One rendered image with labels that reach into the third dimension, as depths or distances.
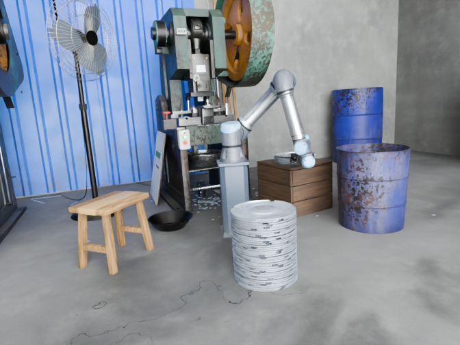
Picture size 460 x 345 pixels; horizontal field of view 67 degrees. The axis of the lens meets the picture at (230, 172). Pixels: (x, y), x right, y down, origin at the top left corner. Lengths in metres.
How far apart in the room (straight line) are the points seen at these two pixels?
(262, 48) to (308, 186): 1.05
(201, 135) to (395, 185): 1.35
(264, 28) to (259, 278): 1.77
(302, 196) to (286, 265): 0.96
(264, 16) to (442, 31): 3.04
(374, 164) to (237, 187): 0.78
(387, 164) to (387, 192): 0.16
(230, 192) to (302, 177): 0.58
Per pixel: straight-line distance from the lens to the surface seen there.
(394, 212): 2.22
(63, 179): 3.91
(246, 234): 1.47
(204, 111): 2.68
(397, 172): 2.15
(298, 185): 2.40
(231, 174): 2.03
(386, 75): 5.55
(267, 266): 1.53
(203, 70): 2.79
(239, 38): 2.96
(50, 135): 3.87
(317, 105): 4.78
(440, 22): 5.32
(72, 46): 2.71
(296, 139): 1.97
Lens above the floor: 0.78
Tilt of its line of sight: 11 degrees down
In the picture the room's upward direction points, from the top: 3 degrees counter-clockwise
